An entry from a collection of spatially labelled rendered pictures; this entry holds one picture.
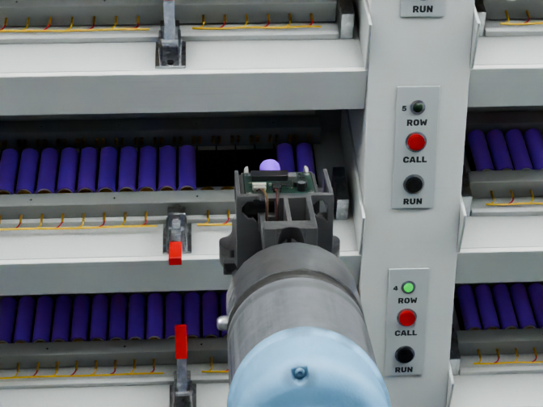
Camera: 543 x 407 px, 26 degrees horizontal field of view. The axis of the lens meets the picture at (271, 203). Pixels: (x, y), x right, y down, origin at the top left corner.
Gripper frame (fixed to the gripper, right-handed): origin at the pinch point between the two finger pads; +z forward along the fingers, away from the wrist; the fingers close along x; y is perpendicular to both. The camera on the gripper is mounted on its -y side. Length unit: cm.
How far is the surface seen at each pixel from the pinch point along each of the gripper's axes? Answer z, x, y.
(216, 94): 12.4, 4.5, 6.6
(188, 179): 19.9, 7.5, -4.8
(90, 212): 16.7, 17.2, -6.9
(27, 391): 16.5, 25.0, -27.1
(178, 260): 6.2, 8.4, -7.3
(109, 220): 16.3, 15.3, -7.7
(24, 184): 19.7, 23.9, -5.0
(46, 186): 19.5, 21.7, -5.1
